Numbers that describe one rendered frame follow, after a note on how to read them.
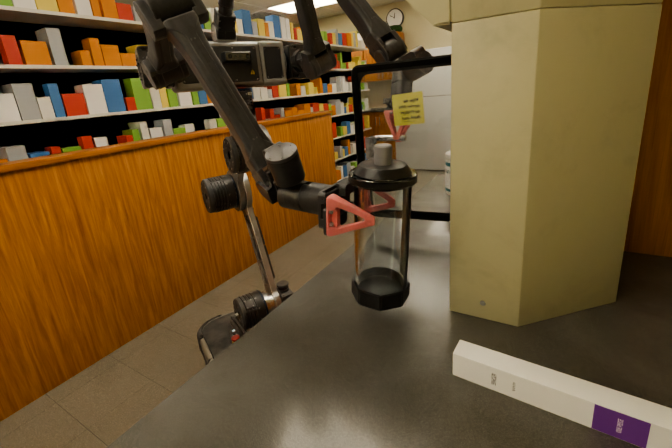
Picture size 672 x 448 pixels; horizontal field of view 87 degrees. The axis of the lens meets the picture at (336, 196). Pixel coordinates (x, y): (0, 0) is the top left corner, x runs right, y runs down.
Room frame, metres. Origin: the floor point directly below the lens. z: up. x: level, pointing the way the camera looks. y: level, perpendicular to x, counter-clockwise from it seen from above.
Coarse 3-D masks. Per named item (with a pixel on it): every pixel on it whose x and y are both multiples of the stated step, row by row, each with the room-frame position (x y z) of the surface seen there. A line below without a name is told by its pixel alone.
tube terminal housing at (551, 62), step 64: (512, 0) 0.51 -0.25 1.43; (576, 0) 0.50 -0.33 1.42; (640, 0) 0.52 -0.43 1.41; (512, 64) 0.51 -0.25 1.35; (576, 64) 0.50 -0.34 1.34; (640, 64) 0.53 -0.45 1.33; (512, 128) 0.50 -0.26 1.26; (576, 128) 0.51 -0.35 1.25; (640, 128) 0.53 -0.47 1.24; (512, 192) 0.50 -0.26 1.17; (576, 192) 0.51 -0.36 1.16; (512, 256) 0.50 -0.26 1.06; (576, 256) 0.51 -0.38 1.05; (512, 320) 0.50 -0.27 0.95
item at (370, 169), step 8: (376, 144) 0.55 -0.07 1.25; (384, 144) 0.55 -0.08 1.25; (376, 152) 0.54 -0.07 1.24; (384, 152) 0.54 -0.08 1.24; (368, 160) 0.57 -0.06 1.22; (376, 160) 0.54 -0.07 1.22; (384, 160) 0.54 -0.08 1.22; (392, 160) 0.57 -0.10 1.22; (400, 160) 0.57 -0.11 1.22; (360, 168) 0.54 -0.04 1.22; (368, 168) 0.53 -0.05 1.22; (376, 168) 0.52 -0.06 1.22; (384, 168) 0.52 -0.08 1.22; (392, 168) 0.52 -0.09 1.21; (400, 168) 0.52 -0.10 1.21; (408, 168) 0.54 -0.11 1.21; (360, 176) 0.53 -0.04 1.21; (368, 176) 0.52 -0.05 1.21; (376, 176) 0.51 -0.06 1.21; (384, 176) 0.51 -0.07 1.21; (392, 176) 0.51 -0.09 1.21; (400, 176) 0.51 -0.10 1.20
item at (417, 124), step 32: (384, 96) 0.92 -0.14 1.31; (416, 96) 0.88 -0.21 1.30; (448, 96) 0.85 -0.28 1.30; (384, 128) 0.92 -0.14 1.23; (416, 128) 0.88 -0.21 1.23; (448, 128) 0.85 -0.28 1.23; (416, 160) 0.88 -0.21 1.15; (448, 160) 0.85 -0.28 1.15; (416, 192) 0.88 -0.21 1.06; (448, 192) 0.85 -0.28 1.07
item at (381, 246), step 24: (360, 192) 0.53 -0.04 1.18; (384, 192) 0.51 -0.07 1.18; (408, 192) 0.52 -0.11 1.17; (384, 216) 0.51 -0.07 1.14; (408, 216) 0.53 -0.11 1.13; (360, 240) 0.53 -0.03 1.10; (384, 240) 0.51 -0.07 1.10; (360, 264) 0.53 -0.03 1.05; (384, 264) 0.51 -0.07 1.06; (360, 288) 0.54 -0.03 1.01; (384, 288) 0.52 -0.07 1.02
